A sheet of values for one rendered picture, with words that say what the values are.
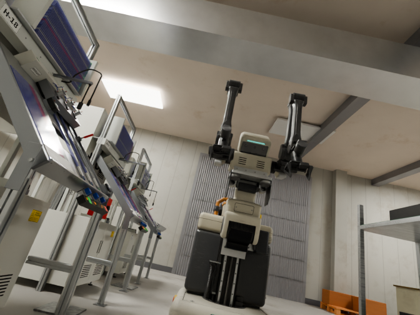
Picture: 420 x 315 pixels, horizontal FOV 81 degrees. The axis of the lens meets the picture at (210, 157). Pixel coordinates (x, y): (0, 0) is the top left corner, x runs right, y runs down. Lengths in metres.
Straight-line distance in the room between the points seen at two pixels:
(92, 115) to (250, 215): 1.97
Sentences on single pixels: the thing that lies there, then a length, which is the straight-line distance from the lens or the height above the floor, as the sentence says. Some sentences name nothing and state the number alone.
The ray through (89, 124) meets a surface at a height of 1.51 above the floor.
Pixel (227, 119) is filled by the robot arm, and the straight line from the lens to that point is 1.53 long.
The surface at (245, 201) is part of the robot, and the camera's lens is 1.61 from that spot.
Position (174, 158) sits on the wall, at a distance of 6.78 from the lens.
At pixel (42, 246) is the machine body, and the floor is 0.31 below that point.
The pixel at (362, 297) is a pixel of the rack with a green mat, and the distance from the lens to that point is 2.07.
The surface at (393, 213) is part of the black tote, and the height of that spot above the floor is 1.04.
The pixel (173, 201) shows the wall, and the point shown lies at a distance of 6.46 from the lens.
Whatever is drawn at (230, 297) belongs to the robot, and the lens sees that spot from 1.77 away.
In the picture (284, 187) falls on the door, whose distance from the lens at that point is 6.92.
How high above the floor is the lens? 0.52
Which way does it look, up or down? 21 degrees up
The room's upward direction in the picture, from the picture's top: 13 degrees clockwise
